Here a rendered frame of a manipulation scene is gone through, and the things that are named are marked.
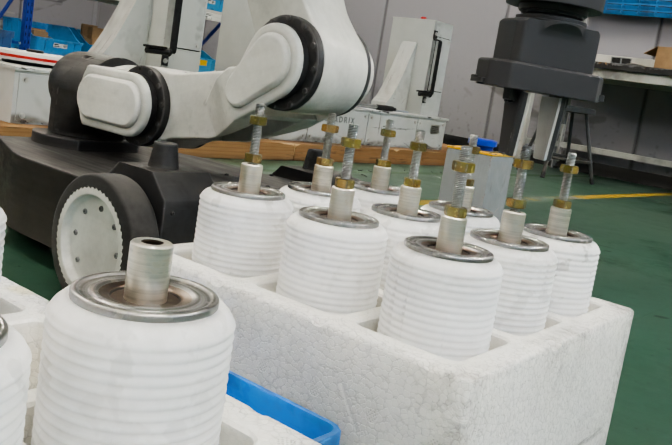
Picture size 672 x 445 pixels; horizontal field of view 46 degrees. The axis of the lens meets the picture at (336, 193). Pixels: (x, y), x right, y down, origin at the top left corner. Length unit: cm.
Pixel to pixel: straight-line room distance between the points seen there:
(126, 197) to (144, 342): 73
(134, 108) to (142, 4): 182
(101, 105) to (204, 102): 23
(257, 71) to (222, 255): 46
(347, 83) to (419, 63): 334
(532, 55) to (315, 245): 26
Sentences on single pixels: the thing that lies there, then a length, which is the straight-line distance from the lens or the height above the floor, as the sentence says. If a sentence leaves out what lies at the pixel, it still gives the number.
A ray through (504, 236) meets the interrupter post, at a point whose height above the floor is 26.
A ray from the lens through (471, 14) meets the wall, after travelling 669.
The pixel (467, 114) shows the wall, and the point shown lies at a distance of 658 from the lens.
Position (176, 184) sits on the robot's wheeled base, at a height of 20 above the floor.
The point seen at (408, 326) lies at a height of 19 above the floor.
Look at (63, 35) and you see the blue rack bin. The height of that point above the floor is 40.
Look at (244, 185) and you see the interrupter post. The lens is 79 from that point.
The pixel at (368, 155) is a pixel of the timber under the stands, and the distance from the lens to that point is 393.
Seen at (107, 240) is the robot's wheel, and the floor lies 11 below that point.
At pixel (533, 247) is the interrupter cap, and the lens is 74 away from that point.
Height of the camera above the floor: 38
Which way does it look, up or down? 8 degrees down
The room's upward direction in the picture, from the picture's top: 9 degrees clockwise
